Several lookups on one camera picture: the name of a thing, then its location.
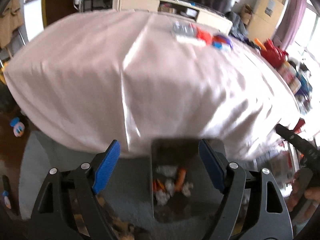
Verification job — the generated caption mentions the orange tube with red cap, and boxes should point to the orange tube with red cap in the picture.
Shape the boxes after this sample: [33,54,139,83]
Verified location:
[175,168,186,192]

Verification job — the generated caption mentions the pink plastic cone toy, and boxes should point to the pink plastic cone toy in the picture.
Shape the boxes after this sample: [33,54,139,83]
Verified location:
[196,28,213,45]

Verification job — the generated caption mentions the silver blister pack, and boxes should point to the silver blister pack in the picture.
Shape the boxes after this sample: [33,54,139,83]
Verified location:
[172,22,196,37]

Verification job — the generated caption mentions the person's right hand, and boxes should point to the person's right hand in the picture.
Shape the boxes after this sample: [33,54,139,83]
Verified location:
[286,169,319,214]

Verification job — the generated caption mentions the pink satin tablecloth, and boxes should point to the pink satin tablecloth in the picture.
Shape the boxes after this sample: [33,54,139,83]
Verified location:
[4,10,300,160]

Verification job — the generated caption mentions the donald duck plush toy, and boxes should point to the donald duck plush toy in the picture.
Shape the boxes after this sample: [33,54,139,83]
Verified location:
[10,117,25,138]

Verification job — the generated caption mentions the red plastic basket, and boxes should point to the red plastic basket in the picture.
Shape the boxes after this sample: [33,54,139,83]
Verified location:
[260,39,288,69]

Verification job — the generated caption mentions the purple curtain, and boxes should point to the purple curtain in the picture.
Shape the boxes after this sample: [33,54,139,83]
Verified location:
[273,0,307,50]

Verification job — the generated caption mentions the cream standing air conditioner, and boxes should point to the cream standing air conditioner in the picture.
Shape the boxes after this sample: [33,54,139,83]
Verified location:
[247,0,289,42]

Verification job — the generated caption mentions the beige grey tv cabinet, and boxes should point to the beige grey tv cabinet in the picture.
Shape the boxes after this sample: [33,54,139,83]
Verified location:
[119,0,233,35]

